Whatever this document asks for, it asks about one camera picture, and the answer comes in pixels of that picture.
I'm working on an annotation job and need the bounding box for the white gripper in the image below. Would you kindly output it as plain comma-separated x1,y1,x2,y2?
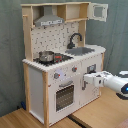
84,72,105,87

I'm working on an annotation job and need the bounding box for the white oven door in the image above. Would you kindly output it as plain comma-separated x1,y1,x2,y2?
49,77,80,125

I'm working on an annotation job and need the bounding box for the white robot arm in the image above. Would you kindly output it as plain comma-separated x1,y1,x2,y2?
84,71,128,100

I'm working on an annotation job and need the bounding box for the wooden toy kitchen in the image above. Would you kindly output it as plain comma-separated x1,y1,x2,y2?
22,2,105,128

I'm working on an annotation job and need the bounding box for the grey toy sink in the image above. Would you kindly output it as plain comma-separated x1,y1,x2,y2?
66,47,94,56

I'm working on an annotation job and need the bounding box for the left red stove knob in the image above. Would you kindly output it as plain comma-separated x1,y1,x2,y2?
54,73,60,79

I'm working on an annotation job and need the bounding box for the black toy faucet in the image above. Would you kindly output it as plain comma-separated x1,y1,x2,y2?
67,33,82,49

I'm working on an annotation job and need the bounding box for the black toy stovetop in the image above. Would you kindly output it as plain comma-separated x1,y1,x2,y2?
34,53,72,66

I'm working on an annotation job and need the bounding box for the silver toy pot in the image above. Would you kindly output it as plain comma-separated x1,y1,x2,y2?
39,51,54,62

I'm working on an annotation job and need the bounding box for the white microwave cabinet door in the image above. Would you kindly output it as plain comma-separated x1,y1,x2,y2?
87,3,108,22

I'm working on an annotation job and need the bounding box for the grey range hood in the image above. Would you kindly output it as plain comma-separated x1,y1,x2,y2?
35,5,64,27

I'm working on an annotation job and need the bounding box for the grey cabinet door handle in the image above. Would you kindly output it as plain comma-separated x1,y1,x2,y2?
82,80,86,90

